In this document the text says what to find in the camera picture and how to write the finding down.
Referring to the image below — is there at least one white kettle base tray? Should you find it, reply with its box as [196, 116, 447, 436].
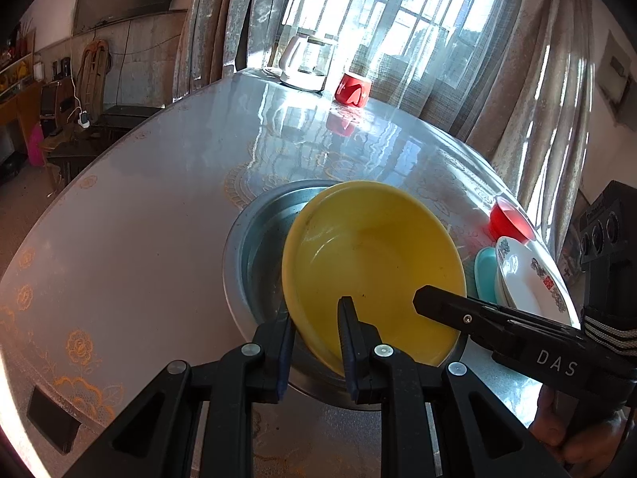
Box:
[264, 66, 327, 93]

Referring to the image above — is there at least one wall electrical box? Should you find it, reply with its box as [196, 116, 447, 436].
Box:
[600, 35, 637, 125]

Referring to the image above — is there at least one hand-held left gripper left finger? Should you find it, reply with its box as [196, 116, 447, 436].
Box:
[64, 313, 297, 478]

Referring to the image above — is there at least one dark wooden side table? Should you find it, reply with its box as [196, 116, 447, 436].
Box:
[45, 104, 162, 185]

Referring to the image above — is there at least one barred window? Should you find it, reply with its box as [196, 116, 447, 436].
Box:
[281, 0, 518, 90]

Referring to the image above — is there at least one white patterned rim plate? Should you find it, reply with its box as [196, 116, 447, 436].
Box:
[495, 235, 580, 329]

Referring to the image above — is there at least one teal plastic plate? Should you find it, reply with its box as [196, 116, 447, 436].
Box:
[474, 247, 498, 304]

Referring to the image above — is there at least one wooden cabinet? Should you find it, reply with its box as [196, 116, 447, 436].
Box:
[0, 80, 43, 170]

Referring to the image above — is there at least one white electric kettle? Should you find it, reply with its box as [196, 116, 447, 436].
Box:
[279, 34, 309, 76]

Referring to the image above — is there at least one person's right hand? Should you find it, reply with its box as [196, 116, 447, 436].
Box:
[528, 387, 634, 469]

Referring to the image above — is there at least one large metal basin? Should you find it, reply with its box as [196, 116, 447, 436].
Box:
[222, 179, 471, 411]

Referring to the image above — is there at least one black rectangular object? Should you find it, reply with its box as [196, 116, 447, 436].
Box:
[26, 386, 83, 455]

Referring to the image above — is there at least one pink plastic object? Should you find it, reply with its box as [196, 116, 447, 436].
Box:
[27, 124, 45, 166]

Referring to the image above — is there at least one silver patterned curtain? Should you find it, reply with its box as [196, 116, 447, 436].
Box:
[172, 0, 299, 105]

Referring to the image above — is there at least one wooden chair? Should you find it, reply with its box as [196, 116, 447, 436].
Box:
[80, 40, 113, 115]

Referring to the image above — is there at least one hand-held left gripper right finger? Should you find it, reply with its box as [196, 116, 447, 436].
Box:
[337, 296, 568, 478]

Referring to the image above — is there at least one red plastic bowl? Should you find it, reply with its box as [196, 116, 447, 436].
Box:
[489, 196, 537, 245]

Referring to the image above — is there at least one small black appliance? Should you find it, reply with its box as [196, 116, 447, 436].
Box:
[40, 80, 73, 135]

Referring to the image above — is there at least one yellow plastic bowl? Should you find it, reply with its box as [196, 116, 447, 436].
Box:
[281, 180, 467, 376]

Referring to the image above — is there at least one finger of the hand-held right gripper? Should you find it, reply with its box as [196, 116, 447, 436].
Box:
[413, 285, 509, 355]

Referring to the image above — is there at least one beige patterned curtain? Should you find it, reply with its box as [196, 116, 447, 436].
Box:
[448, 0, 598, 220]

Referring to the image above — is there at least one red cup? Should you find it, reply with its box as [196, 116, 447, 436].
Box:
[334, 72, 372, 107]

